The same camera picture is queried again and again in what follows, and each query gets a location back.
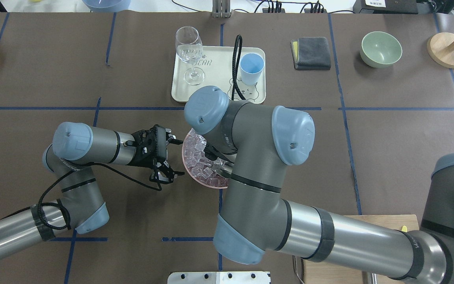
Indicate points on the aluminium frame post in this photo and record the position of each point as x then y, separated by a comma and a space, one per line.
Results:
221, 9

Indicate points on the green bowl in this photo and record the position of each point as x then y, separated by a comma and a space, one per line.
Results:
380, 49

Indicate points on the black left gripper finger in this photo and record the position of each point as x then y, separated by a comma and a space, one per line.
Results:
163, 173
171, 139

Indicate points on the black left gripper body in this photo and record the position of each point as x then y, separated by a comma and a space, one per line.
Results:
142, 156

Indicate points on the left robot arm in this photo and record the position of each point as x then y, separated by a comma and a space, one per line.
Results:
75, 148

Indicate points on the light blue cup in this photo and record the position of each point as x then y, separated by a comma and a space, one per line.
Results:
252, 65

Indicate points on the dark folded cloth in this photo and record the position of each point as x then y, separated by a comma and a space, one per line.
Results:
311, 53

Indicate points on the blue bowl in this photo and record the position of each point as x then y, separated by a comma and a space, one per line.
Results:
109, 6

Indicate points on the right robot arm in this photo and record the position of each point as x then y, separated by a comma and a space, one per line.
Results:
371, 190

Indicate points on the metal ice scoop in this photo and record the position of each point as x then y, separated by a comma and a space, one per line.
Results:
222, 167

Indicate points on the wooden stand with pole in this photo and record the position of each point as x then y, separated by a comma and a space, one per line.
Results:
441, 49

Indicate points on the pink bowl of ice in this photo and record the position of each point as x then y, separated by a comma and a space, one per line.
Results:
197, 164

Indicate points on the clear wine glass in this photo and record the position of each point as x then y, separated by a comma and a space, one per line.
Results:
189, 49

